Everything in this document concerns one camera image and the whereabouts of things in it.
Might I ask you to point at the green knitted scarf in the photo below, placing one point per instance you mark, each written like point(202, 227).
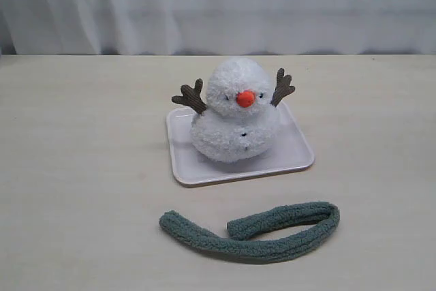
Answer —
point(322, 217)

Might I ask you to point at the white backdrop curtain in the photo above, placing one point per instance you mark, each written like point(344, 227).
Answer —
point(217, 27)

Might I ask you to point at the white square tray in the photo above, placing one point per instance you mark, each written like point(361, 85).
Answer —
point(290, 153)

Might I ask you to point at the white plush snowman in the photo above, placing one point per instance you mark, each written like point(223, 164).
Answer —
point(236, 113)

